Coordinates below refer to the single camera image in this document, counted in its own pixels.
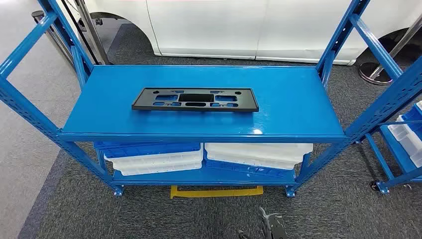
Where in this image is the large blue metal shelving rack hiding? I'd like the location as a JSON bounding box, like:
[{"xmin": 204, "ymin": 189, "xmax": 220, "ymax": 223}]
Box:
[{"xmin": 0, "ymin": 0, "xmax": 422, "ymax": 199}]

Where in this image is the blue wheeled bin rack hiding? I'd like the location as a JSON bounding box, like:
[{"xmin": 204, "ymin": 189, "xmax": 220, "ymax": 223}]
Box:
[{"xmin": 364, "ymin": 102, "xmax": 422, "ymax": 195}]

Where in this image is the white car with red stripe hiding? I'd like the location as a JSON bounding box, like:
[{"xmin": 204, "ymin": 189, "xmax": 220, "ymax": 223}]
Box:
[{"xmin": 82, "ymin": 0, "xmax": 422, "ymax": 66}]

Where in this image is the black plastic plate part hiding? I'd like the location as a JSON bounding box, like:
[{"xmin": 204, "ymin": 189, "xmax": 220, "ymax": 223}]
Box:
[{"xmin": 131, "ymin": 87, "xmax": 260, "ymax": 113}]

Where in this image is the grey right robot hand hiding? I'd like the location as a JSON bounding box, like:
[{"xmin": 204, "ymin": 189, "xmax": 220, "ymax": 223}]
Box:
[{"xmin": 258, "ymin": 207, "xmax": 291, "ymax": 239}]

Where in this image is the chrome stanchion post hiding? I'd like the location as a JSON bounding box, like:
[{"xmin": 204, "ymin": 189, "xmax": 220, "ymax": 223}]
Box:
[
  {"xmin": 61, "ymin": 0, "xmax": 113, "ymax": 66},
  {"xmin": 358, "ymin": 13, "xmax": 422, "ymax": 86}
]

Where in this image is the blue plastic bin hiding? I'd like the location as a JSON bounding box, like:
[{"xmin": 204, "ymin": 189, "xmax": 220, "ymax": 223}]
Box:
[
  {"xmin": 204, "ymin": 151, "xmax": 292, "ymax": 179},
  {"xmin": 94, "ymin": 141, "xmax": 202, "ymax": 159},
  {"xmin": 400, "ymin": 104, "xmax": 422, "ymax": 133}
]

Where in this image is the dark stanchion post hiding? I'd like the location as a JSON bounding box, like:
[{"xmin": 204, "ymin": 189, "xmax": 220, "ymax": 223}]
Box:
[{"xmin": 31, "ymin": 9, "xmax": 75, "ymax": 67}]

